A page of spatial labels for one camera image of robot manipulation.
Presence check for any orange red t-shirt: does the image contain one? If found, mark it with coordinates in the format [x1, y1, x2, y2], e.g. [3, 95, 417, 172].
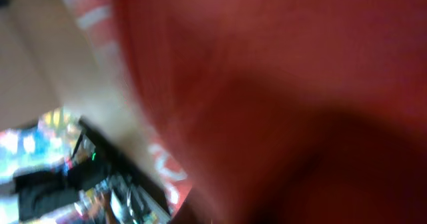
[64, 0, 426, 223]

